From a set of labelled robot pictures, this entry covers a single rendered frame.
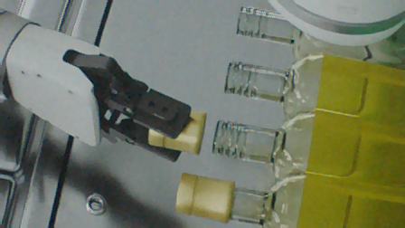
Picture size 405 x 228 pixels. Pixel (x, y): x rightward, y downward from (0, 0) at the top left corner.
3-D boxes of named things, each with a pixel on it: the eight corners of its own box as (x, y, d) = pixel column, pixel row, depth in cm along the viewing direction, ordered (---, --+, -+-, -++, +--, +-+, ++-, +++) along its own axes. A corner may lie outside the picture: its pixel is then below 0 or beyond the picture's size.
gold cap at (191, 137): (206, 125, 91) (155, 115, 91) (208, 104, 88) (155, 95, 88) (198, 162, 90) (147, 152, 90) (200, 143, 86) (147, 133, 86)
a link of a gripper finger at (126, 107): (67, 89, 88) (112, 125, 90) (89, 76, 84) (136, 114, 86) (82, 63, 89) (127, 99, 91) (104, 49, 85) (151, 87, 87)
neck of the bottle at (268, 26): (292, 25, 96) (240, 15, 96) (296, 7, 93) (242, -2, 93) (287, 52, 95) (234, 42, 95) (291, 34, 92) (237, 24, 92)
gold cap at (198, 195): (234, 192, 88) (182, 182, 88) (237, 174, 85) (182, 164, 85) (227, 230, 87) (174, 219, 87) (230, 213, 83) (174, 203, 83)
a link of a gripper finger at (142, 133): (109, 144, 93) (175, 175, 92) (108, 128, 90) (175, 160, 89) (125, 116, 95) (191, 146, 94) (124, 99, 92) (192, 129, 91)
